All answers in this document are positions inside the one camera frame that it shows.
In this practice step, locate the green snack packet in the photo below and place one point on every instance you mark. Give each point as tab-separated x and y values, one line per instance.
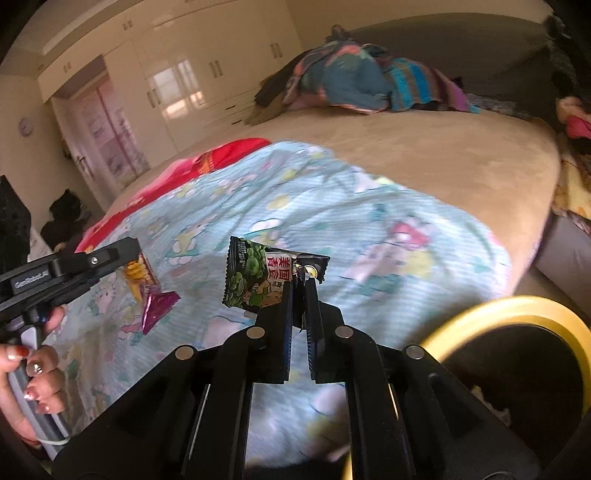
249	272

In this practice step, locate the red snack packet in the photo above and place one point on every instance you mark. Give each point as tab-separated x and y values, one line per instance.
138	272

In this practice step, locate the striped towel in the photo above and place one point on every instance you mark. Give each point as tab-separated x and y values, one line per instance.
415	83

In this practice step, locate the grey storage box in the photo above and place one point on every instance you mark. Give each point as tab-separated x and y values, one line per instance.
565	263

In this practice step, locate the brown garment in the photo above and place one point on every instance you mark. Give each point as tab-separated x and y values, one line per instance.
268	97

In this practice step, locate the round wall clock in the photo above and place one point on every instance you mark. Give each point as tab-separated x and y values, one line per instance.
25	125

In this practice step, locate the white door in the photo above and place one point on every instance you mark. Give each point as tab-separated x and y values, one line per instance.
74	157

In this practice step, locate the pink sliding door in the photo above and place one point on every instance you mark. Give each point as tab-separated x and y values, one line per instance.
111	129

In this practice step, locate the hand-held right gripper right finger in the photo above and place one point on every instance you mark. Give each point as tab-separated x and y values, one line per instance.
311	323

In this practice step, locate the dark patterned cloth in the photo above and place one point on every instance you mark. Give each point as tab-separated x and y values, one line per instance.
496	105

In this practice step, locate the purple candy wrapper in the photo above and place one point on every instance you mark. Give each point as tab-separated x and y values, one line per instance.
157	307

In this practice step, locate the person's left hand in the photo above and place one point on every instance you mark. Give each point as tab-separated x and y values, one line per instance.
46	383

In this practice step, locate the yellow trash bin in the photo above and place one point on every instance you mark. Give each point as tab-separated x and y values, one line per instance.
485	309

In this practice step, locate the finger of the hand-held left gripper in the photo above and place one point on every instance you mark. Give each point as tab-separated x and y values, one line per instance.
92	261

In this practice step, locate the yellow cartoon blanket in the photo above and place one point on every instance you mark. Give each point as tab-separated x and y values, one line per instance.
572	194

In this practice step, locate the beige bed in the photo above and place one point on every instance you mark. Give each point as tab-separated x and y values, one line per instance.
461	161

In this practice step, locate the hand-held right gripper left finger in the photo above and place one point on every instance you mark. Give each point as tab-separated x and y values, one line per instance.
284	323

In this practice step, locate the cream wardrobe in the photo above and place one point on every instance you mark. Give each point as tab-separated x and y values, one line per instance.
194	60

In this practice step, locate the light blue cartoon blanket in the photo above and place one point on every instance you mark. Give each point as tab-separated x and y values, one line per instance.
323	198

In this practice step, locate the pink garment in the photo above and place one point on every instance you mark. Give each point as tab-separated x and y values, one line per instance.
577	122

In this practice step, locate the red blanket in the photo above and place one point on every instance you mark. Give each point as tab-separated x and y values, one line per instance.
231	154

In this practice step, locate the black garment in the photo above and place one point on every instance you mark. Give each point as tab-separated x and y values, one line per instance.
568	69

